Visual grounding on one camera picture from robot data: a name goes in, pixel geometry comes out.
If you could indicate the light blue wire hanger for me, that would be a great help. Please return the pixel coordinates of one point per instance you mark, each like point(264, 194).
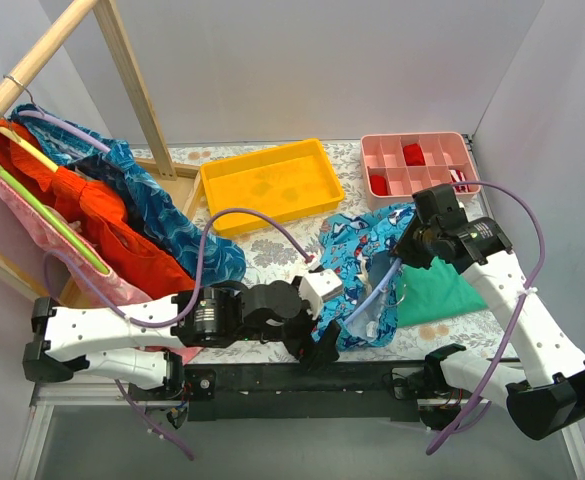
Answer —
point(376, 291)

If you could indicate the floral table mat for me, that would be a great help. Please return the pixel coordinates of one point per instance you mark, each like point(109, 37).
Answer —
point(270, 256)

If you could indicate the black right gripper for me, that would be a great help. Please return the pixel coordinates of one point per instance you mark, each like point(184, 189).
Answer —
point(411, 248)

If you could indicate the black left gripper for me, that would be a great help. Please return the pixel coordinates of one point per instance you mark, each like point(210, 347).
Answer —
point(310, 337)

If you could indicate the orange garment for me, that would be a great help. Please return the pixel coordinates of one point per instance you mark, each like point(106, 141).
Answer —
point(102, 215)

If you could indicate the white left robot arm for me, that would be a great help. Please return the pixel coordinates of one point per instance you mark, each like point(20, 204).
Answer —
point(140, 343)

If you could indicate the yellow hanger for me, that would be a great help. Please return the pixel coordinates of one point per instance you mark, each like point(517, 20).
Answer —
point(26, 146)

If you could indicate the dark blue leaf print garment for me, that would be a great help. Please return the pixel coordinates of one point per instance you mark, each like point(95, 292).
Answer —
point(119, 207)

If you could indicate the green folded cloth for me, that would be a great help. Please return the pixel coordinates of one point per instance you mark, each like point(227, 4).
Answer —
point(428, 295)

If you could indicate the green hanger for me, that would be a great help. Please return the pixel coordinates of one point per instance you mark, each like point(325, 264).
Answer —
point(57, 224)

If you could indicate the yellow plastic tray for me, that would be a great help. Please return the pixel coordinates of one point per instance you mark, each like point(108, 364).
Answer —
point(286, 183)

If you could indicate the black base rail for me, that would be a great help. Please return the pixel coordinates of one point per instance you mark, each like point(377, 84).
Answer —
point(393, 390)

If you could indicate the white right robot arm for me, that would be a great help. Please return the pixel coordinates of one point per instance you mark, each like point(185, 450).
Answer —
point(547, 392)

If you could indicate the pink patterned garment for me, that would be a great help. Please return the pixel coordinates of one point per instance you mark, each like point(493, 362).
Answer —
point(37, 235)

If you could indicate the wooden clothes rack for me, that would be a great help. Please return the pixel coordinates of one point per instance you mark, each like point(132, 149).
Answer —
point(182, 182)

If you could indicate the blue shark print shorts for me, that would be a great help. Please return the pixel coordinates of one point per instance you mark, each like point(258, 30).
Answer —
point(357, 249)

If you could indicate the red rolled sock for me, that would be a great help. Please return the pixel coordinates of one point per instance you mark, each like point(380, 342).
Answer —
point(378, 185)
point(413, 155)

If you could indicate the purple hanger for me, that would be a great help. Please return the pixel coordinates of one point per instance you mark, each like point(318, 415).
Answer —
point(40, 113)

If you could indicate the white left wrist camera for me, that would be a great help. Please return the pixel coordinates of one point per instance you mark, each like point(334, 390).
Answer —
point(318, 288)

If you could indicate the pink divided organizer box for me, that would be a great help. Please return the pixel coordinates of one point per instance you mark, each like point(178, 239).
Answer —
point(395, 166)

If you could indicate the red white striped sock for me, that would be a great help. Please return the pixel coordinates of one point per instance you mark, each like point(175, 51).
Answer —
point(458, 180)

